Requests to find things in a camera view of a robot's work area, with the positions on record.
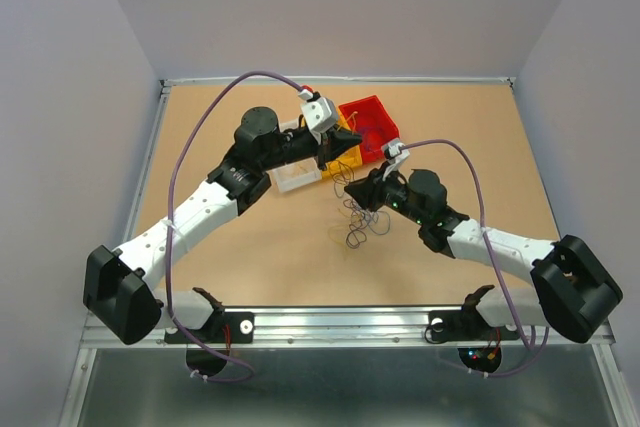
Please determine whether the aluminium front rail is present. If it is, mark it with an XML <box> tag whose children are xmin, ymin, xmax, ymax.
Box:
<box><xmin>79</xmin><ymin>302</ymin><xmax>616</xmax><ymax>348</ymax></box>

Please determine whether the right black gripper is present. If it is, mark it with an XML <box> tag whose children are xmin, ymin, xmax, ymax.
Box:
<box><xmin>342</xmin><ymin>160</ymin><xmax>426</xmax><ymax>226</ymax></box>

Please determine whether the yellow plastic bin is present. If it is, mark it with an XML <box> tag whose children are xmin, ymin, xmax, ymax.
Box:
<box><xmin>321</xmin><ymin>111</ymin><xmax>363</xmax><ymax>180</ymax></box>

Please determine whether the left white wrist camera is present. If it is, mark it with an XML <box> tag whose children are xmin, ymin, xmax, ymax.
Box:
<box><xmin>298</xmin><ymin>86</ymin><xmax>340</xmax><ymax>144</ymax></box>

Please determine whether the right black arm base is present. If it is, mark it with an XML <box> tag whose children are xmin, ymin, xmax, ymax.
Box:
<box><xmin>423</xmin><ymin>308</ymin><xmax>519</xmax><ymax>344</ymax></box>

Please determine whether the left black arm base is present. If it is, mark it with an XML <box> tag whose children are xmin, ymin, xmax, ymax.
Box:
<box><xmin>157</xmin><ymin>311</ymin><xmax>255</xmax><ymax>345</ymax></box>

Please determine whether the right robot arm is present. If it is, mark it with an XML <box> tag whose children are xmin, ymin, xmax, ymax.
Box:
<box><xmin>345</xmin><ymin>168</ymin><xmax>623</xmax><ymax>343</ymax></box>

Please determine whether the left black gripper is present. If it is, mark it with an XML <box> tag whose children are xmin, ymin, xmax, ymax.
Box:
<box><xmin>260</xmin><ymin>123</ymin><xmax>362</xmax><ymax>172</ymax></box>

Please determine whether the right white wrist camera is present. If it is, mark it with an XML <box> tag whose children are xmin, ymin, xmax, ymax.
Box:
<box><xmin>381</xmin><ymin>138</ymin><xmax>410</xmax><ymax>181</ymax></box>

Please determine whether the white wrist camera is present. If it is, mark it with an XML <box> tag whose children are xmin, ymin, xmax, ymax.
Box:
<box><xmin>298</xmin><ymin>86</ymin><xmax>340</xmax><ymax>144</ymax></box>
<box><xmin>381</xmin><ymin>138</ymin><xmax>410</xmax><ymax>181</ymax></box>

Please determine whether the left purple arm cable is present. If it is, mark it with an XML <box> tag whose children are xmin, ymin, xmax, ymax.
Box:
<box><xmin>165</xmin><ymin>70</ymin><xmax>311</xmax><ymax>384</ymax></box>

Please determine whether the red plastic bin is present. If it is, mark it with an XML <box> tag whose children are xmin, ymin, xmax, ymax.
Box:
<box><xmin>339</xmin><ymin>95</ymin><xmax>400</xmax><ymax>165</ymax></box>

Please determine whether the purple thin wire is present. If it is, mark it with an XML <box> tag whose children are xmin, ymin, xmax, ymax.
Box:
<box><xmin>331</xmin><ymin>159</ymin><xmax>393</xmax><ymax>251</ymax></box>
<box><xmin>357</xmin><ymin>116</ymin><xmax>391</xmax><ymax>158</ymax></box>

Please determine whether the white plastic bin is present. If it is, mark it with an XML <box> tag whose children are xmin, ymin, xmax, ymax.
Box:
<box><xmin>271</xmin><ymin>118</ymin><xmax>323</xmax><ymax>195</ymax></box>

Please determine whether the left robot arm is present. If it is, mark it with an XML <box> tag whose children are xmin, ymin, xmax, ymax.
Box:
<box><xmin>83</xmin><ymin>103</ymin><xmax>362</xmax><ymax>345</ymax></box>

